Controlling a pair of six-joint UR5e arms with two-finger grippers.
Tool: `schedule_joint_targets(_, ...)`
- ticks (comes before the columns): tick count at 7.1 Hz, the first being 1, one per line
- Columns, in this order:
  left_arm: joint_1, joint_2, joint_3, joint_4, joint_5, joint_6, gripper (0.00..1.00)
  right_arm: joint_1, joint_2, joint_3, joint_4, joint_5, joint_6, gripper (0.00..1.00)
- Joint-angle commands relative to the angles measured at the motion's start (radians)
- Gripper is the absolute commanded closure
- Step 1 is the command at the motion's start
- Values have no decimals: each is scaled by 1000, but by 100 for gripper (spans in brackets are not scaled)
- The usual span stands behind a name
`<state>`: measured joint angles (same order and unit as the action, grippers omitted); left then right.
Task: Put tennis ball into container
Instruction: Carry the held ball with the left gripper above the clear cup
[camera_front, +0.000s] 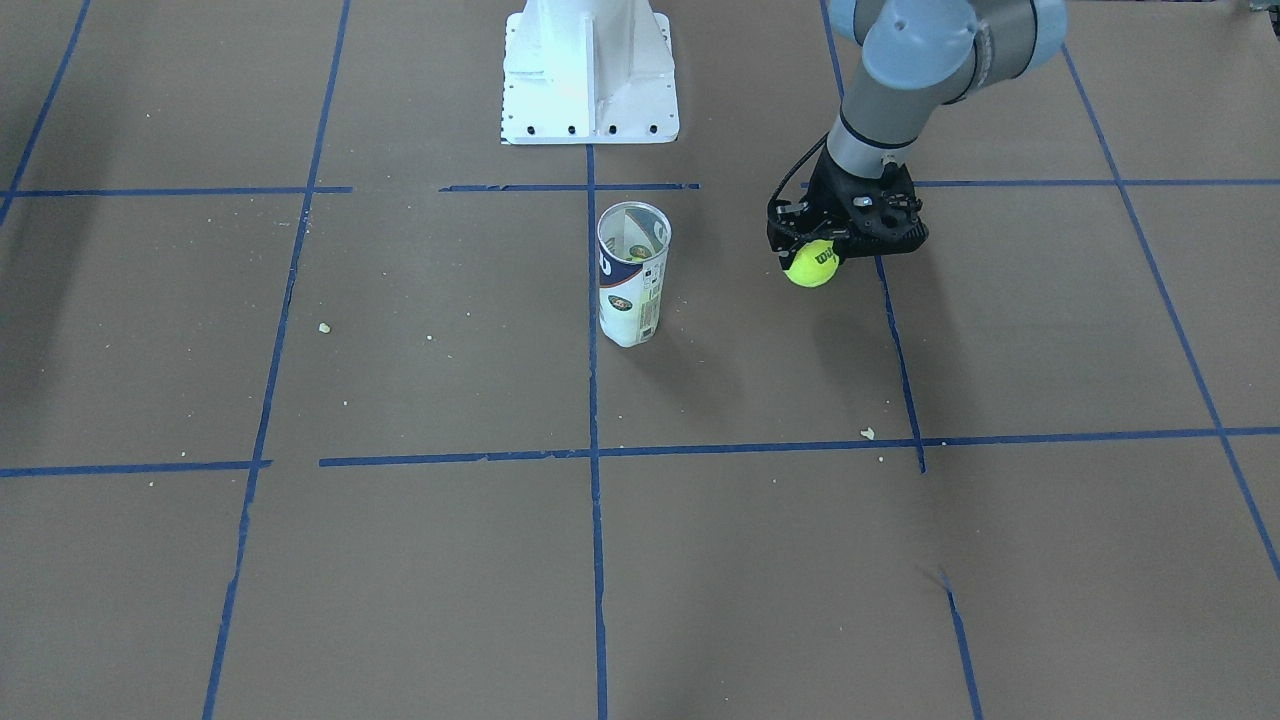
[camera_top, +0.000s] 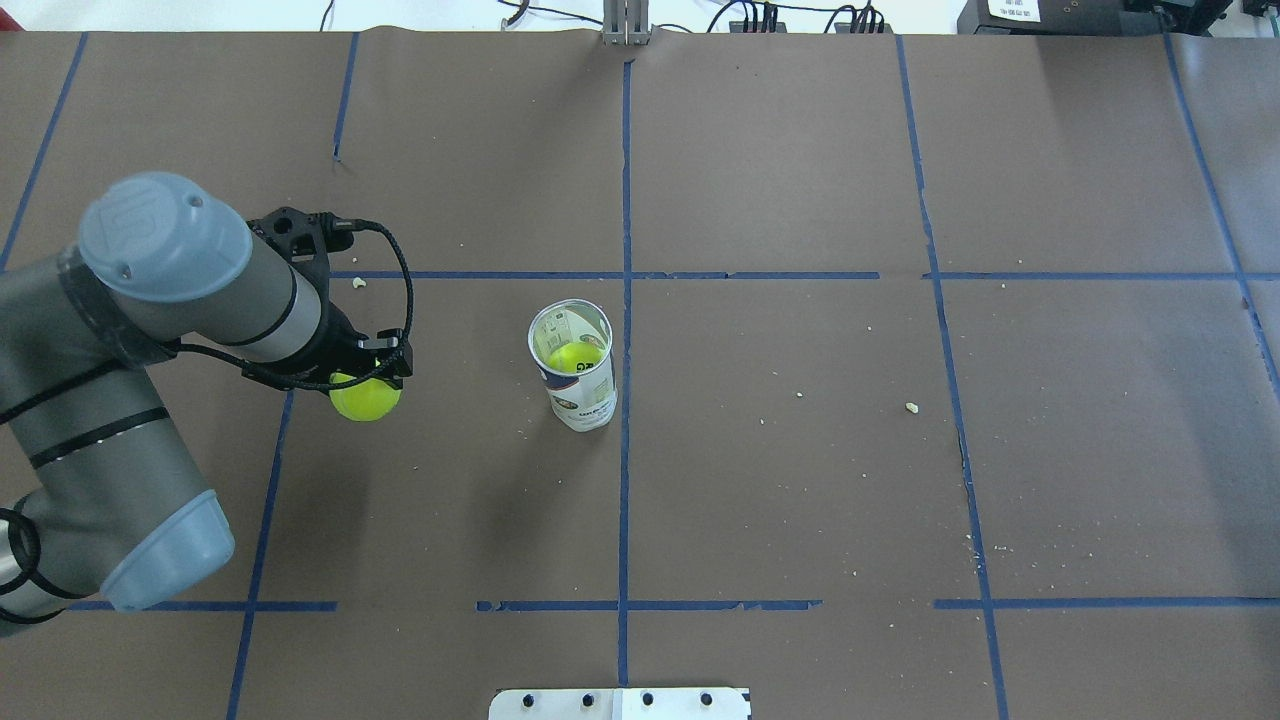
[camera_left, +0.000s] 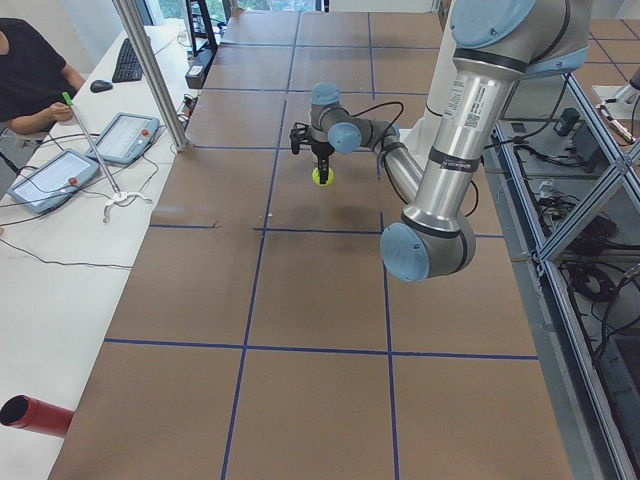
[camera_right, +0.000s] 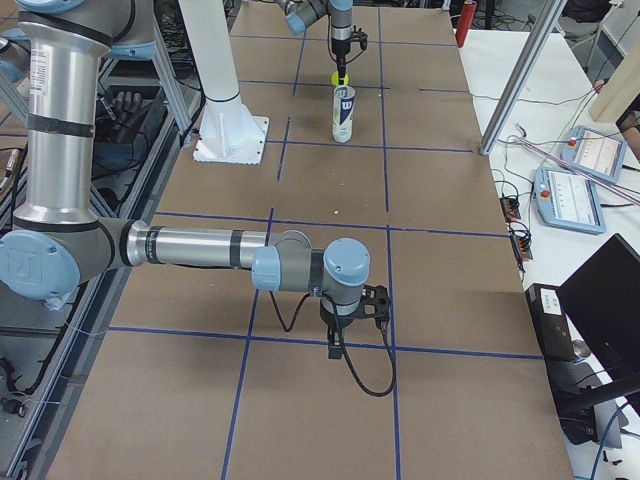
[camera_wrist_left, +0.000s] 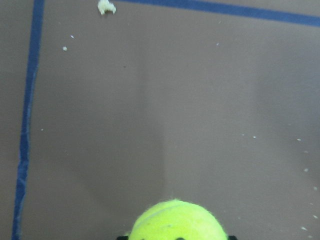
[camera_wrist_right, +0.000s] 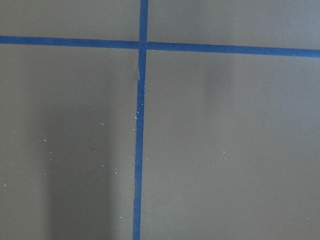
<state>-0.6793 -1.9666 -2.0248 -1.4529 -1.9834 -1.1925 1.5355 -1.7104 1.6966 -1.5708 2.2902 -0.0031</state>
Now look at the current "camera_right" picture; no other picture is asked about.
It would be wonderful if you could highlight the blue cable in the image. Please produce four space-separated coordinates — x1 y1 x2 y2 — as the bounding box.
589 402 630 480

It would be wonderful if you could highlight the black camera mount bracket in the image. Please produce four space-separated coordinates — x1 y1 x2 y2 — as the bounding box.
360 285 392 322

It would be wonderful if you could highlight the red cylinder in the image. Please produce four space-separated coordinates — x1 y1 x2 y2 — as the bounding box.
455 0 477 48

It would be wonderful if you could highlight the aluminium frame post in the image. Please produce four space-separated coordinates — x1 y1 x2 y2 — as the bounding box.
479 0 567 156

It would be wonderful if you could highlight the clear tennis ball can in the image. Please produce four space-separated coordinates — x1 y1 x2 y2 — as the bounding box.
332 85 356 143

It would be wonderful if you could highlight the orange connector block upper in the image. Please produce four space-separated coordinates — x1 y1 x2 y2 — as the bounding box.
499 196 521 222

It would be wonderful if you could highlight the black monitor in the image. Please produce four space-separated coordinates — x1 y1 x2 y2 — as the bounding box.
557 233 639 374

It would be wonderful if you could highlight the yellow tennis ball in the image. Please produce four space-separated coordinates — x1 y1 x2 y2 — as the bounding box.
331 71 349 87

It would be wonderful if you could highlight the far teach pendant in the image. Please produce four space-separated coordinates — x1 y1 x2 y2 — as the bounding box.
561 125 628 183

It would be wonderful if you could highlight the orange connector block lower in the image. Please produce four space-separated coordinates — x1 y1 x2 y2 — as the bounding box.
510 231 533 262

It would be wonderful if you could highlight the teach pendant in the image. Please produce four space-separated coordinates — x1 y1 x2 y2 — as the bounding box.
561 125 628 183
534 167 606 235

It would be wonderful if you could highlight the near teach pendant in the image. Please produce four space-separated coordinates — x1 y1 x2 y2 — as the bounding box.
534 167 606 235

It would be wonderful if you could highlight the white pedestal column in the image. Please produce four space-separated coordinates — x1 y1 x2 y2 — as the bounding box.
179 0 269 165

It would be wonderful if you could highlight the orange connector block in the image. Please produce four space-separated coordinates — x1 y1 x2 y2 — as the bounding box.
499 196 521 222
510 231 533 262

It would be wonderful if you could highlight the pink rod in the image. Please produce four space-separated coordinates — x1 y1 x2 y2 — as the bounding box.
516 137 639 206

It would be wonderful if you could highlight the black computer box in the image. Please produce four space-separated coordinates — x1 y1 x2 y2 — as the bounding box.
525 283 575 362

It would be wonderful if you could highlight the black looping gripper cable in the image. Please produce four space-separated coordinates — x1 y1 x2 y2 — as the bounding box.
268 290 397 398

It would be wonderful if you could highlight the wooden board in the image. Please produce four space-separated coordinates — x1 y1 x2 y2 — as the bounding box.
589 14 639 123

